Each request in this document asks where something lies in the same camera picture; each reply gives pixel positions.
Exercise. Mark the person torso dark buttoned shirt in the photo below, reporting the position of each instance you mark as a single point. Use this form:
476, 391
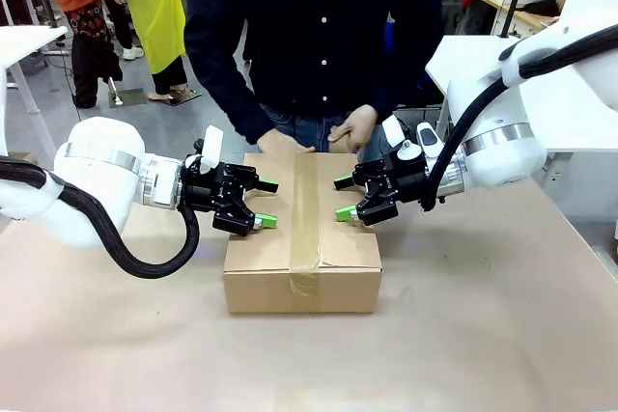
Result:
314, 31

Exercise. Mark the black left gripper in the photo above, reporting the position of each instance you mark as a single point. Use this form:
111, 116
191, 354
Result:
203, 192

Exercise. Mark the person's left forearm dark sleeve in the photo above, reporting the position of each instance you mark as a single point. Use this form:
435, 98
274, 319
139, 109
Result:
405, 74

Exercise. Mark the person's left hand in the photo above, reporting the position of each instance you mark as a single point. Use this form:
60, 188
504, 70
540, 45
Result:
359, 129

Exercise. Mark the bystander in orange jacket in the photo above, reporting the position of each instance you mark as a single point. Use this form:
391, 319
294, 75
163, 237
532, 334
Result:
89, 26

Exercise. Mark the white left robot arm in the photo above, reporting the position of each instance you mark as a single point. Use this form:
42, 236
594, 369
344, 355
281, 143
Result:
101, 175

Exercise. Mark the person's right forearm dark sleeve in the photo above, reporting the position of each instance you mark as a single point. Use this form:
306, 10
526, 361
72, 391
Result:
227, 89

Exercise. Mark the cardboard shipping box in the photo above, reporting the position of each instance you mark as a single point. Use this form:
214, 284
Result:
261, 248

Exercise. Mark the person's right hand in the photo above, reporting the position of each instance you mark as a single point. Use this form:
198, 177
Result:
282, 143

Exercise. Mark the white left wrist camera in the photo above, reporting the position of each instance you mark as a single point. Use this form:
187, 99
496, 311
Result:
212, 146

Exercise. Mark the bystander in yellow apron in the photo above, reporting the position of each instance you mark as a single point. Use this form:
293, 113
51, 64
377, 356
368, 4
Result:
154, 11

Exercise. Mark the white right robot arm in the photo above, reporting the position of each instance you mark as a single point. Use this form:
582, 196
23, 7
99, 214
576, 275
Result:
512, 142

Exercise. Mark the clear packing tape strip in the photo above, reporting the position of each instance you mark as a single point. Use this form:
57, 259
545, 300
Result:
305, 219

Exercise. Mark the wooden desk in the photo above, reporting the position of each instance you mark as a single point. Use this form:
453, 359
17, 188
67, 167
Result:
521, 16

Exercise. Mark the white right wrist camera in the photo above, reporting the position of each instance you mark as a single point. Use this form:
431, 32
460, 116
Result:
396, 131

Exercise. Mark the black bag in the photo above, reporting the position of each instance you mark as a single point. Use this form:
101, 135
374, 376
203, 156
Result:
543, 7

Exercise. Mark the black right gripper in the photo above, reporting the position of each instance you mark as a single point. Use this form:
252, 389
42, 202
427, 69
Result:
408, 178

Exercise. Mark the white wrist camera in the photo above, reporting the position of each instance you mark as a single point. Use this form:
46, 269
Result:
212, 146
396, 131

